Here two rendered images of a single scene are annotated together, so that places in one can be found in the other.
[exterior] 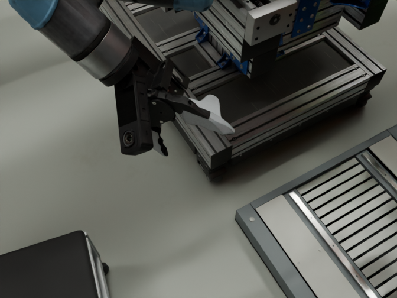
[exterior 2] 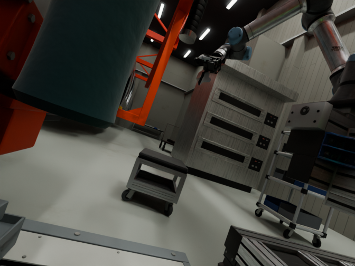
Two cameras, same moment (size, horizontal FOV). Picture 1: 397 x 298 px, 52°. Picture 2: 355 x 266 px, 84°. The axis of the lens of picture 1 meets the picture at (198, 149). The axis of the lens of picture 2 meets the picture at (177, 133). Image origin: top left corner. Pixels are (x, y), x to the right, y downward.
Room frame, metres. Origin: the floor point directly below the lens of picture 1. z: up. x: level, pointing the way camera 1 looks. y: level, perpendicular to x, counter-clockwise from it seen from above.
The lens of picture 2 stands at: (0.66, -0.96, 0.49)
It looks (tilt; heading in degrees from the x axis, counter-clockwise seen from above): 2 degrees up; 106
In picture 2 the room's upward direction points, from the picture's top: 20 degrees clockwise
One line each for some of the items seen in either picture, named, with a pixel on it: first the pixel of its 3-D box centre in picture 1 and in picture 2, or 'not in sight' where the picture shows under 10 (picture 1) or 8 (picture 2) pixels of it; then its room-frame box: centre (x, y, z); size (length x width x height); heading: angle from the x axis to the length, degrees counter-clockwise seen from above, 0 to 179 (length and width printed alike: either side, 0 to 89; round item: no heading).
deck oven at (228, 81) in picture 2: not in sight; (227, 129); (0.48, 3.12, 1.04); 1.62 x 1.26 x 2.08; 32
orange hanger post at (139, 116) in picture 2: not in sight; (148, 63); (-1.38, 2.51, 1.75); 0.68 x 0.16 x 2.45; 30
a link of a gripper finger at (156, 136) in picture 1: (158, 130); (205, 79); (0.42, 0.07, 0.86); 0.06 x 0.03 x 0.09; 169
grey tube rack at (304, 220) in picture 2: not in sight; (299, 183); (1.42, 1.34, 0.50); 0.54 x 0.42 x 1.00; 120
